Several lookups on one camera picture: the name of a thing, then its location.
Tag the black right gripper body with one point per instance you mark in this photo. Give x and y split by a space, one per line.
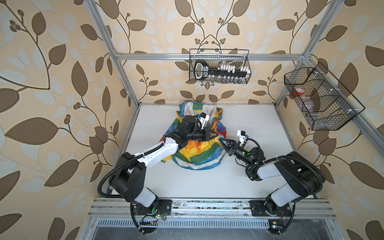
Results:
239 152

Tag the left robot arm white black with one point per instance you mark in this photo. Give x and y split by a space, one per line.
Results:
127 179

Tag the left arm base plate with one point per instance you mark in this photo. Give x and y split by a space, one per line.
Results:
159 207

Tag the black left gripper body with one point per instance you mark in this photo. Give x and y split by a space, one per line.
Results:
195 134

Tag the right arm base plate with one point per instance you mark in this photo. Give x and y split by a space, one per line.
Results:
261 208

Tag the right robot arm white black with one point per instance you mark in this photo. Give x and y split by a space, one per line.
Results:
302 178

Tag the black wire basket back wall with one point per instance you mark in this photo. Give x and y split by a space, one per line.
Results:
214 56

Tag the red lidded clear container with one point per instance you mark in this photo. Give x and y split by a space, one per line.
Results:
297 92

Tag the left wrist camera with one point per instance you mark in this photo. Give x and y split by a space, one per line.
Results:
204 120

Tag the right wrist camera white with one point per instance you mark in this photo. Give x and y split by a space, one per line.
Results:
242 136

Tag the black white tool in basket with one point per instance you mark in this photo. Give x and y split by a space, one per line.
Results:
202 70

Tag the rainbow coloured jacket white lining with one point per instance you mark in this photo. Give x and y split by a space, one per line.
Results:
196 155

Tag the black wire basket right wall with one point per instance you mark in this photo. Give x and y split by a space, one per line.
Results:
328 104

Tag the black wire basket wall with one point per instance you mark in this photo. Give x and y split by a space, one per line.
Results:
328 104
214 56

